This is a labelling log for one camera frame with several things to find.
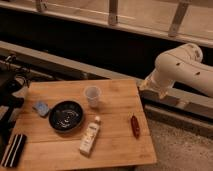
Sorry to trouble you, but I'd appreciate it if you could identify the blue sponge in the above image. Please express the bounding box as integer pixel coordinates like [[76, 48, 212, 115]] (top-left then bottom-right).
[[33, 101, 50, 117]]

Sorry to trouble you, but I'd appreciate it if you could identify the white lotion bottle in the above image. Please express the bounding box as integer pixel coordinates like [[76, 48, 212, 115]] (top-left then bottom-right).
[[79, 116, 101, 156]]

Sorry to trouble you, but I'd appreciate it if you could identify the wooden table board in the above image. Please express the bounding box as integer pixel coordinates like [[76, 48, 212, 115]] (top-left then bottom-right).
[[6, 78, 158, 171]]

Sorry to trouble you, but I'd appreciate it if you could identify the red pocket knife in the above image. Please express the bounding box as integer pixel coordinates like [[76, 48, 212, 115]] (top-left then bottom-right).
[[131, 114, 140, 139]]

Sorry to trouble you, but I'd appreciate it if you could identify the dark ceramic bowl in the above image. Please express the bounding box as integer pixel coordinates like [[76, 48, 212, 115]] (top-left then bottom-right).
[[49, 101, 84, 132]]

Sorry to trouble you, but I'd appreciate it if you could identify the clear plastic cup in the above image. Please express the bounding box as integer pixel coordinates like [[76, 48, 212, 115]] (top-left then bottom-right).
[[84, 86, 101, 108]]

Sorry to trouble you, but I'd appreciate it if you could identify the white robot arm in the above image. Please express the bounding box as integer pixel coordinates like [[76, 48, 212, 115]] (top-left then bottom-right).
[[139, 43, 213, 99]]

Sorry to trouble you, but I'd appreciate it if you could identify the black white striped block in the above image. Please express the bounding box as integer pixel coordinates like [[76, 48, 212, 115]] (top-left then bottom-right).
[[1, 134, 27, 168]]

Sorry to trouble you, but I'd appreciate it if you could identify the black clamp stand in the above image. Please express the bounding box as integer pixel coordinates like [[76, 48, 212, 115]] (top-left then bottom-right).
[[0, 54, 29, 160]]

